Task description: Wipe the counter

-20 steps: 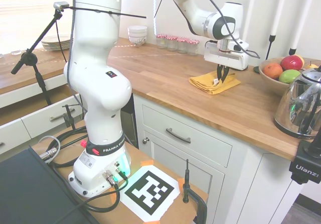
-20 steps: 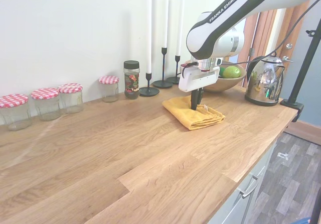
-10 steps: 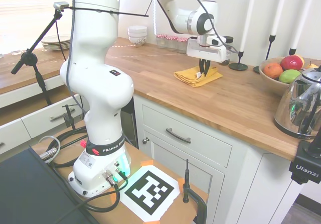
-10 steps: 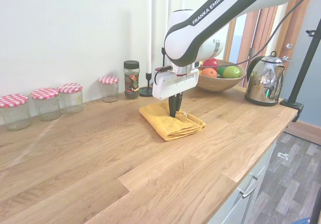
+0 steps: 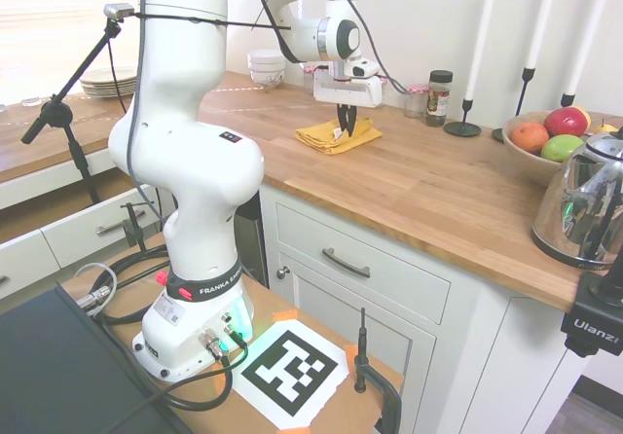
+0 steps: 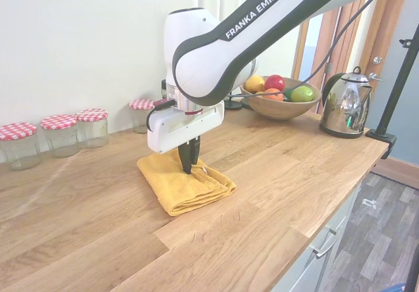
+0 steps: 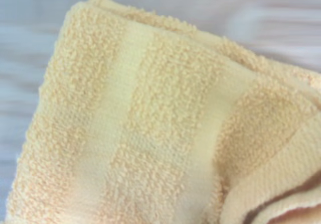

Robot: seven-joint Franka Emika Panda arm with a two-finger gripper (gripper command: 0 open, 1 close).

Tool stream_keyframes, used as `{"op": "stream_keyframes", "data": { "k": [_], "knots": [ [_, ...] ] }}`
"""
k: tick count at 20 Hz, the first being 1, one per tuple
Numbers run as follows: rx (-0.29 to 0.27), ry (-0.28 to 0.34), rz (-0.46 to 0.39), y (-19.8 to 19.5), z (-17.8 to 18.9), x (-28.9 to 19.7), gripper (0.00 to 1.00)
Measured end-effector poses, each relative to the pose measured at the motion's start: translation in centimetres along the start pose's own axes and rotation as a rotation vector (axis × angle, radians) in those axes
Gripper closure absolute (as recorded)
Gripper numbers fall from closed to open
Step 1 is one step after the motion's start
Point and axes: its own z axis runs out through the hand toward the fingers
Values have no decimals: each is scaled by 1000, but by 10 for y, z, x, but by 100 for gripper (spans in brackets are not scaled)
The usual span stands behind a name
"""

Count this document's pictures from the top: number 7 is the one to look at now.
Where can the yellow terry towel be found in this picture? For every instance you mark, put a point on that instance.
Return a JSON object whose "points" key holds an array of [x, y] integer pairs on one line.
{"points": [[160, 123]]}

